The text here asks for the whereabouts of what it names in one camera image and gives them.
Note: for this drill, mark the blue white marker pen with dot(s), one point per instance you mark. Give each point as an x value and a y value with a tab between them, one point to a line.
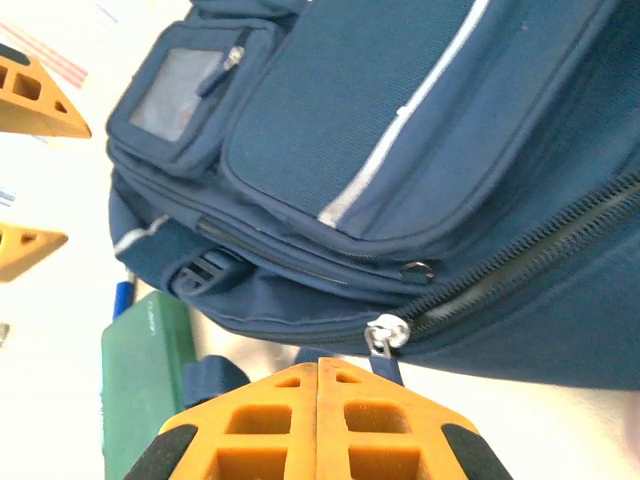
122	300

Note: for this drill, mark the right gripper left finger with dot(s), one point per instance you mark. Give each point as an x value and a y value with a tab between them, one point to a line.
300	400

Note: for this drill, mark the green case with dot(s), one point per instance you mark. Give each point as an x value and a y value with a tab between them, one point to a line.
145	380

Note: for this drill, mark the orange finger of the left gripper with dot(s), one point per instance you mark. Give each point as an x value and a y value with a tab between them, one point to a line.
30	105
20	250

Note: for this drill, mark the navy blue student backpack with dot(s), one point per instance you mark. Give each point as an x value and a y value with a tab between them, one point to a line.
400	150

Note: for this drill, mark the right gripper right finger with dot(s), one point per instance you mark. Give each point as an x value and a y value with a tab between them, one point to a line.
335	400

